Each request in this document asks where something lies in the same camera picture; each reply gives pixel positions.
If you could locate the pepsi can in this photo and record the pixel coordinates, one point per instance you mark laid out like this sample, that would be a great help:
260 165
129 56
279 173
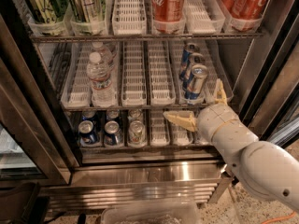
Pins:
91 118
113 115
113 135
87 133

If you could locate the left green drink can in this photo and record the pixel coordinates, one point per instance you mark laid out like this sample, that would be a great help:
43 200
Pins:
47 11

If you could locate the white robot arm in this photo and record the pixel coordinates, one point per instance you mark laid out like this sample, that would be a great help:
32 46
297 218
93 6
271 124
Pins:
265 170

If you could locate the left front pepsi can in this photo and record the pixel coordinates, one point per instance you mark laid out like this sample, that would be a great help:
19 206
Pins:
87 133

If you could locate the rear clear water bottle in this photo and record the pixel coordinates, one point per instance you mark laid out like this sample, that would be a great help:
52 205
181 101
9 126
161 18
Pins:
105 53

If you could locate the clear water bottle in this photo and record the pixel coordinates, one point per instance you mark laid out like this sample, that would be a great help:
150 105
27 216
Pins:
105 53
99 75

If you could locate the front clear water bottle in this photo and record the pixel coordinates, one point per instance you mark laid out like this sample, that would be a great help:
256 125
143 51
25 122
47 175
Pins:
99 75

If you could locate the red bull can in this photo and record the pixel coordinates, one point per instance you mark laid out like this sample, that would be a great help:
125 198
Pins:
193 59
196 82
189 48

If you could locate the green drink can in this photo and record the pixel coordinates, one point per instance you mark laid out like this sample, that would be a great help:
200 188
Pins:
47 11
88 10

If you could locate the silver soda can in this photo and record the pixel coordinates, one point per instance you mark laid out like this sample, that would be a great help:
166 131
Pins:
135 114
137 134

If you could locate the left rear pepsi can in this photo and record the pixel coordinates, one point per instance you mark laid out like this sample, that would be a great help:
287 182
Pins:
91 118

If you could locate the centre coca-cola can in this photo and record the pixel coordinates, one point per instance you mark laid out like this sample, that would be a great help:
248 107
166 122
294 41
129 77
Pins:
167 10

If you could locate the silver rear soda can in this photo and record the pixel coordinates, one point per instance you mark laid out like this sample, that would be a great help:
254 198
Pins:
135 114

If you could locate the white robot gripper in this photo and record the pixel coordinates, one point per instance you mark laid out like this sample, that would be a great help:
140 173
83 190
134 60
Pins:
214 118

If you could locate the stainless steel fridge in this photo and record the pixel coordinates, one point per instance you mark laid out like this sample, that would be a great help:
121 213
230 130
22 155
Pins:
44 89

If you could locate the silver front soda can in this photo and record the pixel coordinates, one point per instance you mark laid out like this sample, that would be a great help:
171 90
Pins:
137 134

